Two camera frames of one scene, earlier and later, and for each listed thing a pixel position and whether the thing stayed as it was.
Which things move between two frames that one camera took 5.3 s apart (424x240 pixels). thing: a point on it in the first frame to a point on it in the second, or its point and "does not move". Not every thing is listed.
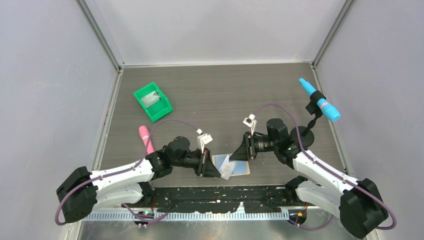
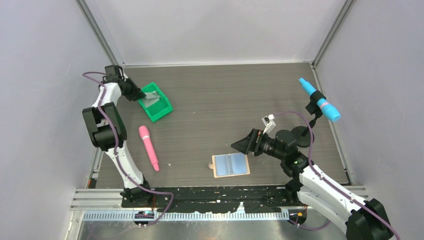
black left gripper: [205, 167] to [137, 94]
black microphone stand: [306, 136] does not move
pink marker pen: [145, 134] does not move
